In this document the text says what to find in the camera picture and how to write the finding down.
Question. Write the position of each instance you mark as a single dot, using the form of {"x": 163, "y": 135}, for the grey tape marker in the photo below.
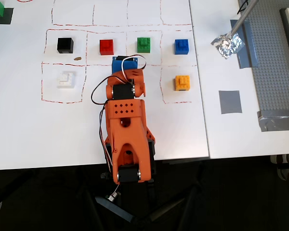
{"x": 230, "y": 102}

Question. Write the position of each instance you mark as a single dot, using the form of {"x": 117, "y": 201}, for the blue toy brick block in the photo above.
{"x": 181, "y": 46}

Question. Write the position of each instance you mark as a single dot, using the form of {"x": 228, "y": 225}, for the black table clamp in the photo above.
{"x": 153, "y": 154}
{"x": 108, "y": 174}

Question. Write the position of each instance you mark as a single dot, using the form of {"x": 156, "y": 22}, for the silver duct tape strip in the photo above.
{"x": 277, "y": 121}

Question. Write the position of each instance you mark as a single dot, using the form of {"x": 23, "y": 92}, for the crumpled aluminium foil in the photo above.
{"x": 227, "y": 47}

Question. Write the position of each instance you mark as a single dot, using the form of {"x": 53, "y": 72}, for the small brown crumb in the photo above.
{"x": 77, "y": 58}

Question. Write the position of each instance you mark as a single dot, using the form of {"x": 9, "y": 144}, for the yellow toy brick block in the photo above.
{"x": 182, "y": 83}

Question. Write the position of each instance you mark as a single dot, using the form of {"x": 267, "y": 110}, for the blue-grey tape patch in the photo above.
{"x": 249, "y": 48}

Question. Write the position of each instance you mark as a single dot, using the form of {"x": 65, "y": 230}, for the grey studded baseplate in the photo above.
{"x": 272, "y": 72}

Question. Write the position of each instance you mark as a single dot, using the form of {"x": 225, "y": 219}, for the white toy brick block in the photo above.
{"x": 66, "y": 80}

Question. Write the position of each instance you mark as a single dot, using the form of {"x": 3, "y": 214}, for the black floor stand leg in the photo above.
{"x": 168, "y": 208}

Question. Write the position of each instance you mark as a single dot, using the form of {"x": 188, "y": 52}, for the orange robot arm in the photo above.
{"x": 127, "y": 134}

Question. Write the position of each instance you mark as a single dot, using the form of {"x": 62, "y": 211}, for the orange and blue gripper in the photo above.
{"x": 122, "y": 66}

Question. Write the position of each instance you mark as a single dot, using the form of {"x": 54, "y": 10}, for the red toy brick block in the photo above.
{"x": 107, "y": 47}

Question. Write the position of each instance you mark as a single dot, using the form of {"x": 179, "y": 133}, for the grey floor stand leg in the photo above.
{"x": 115, "y": 209}

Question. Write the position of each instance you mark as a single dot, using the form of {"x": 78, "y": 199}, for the metal rod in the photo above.
{"x": 242, "y": 20}

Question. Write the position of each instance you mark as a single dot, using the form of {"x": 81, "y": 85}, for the black toy brick block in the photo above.
{"x": 65, "y": 45}

